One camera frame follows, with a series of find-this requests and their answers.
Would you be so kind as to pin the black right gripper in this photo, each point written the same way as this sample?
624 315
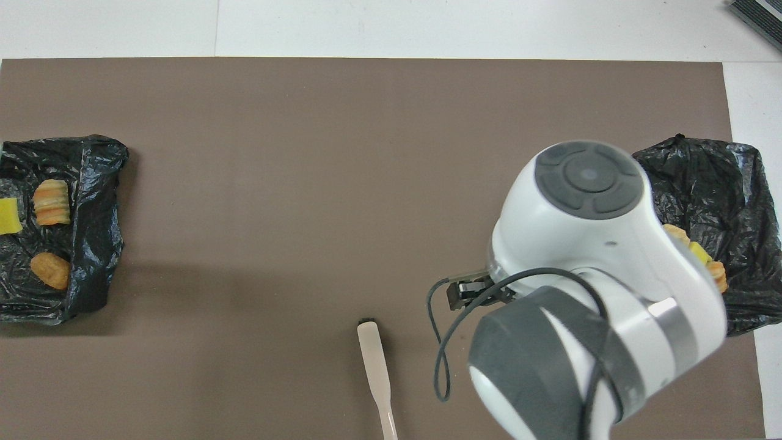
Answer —
467 293

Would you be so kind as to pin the beige hand brush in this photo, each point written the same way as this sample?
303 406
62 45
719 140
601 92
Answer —
374 360

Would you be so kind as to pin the brown bread roll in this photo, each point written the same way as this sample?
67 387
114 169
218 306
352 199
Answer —
50 271

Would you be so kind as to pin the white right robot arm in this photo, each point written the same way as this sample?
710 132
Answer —
580 275

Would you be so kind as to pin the black bag lined bin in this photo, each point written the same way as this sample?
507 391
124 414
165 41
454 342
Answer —
733 183
91 244

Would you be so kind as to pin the brown table mat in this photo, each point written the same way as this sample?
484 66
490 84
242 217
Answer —
305 183

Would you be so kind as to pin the dark ribbed grille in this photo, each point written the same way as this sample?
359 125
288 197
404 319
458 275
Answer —
760 15

